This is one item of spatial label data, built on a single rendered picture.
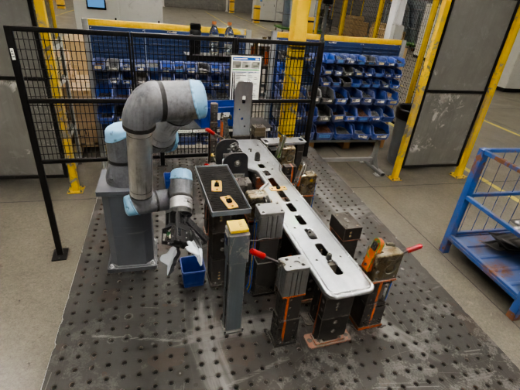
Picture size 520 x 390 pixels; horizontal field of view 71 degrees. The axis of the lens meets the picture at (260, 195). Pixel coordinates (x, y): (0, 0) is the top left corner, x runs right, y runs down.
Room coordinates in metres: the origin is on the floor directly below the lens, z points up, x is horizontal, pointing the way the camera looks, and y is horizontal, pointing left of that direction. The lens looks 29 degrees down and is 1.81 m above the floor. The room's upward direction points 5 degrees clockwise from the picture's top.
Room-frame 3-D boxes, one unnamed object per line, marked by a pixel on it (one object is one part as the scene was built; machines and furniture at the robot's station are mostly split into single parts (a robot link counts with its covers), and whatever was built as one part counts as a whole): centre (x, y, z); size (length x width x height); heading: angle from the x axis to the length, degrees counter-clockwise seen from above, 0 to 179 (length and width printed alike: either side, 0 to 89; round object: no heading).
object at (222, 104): (2.35, 0.32, 1.10); 0.30 x 0.17 x 0.13; 118
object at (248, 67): (2.53, 0.17, 1.30); 0.23 x 0.02 x 0.31; 110
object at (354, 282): (1.52, -0.10, 1.00); 1.38 x 0.22 x 0.02; 20
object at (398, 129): (4.54, -1.85, 0.36); 0.50 x 0.50 x 0.73
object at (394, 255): (1.05, -0.46, 0.88); 0.15 x 0.11 x 0.36; 110
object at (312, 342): (0.95, -0.30, 0.84); 0.18 x 0.06 x 0.29; 110
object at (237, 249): (0.96, 0.06, 0.92); 0.08 x 0.08 x 0.44; 20
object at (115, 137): (1.31, 0.55, 1.27); 0.13 x 0.12 x 0.14; 121
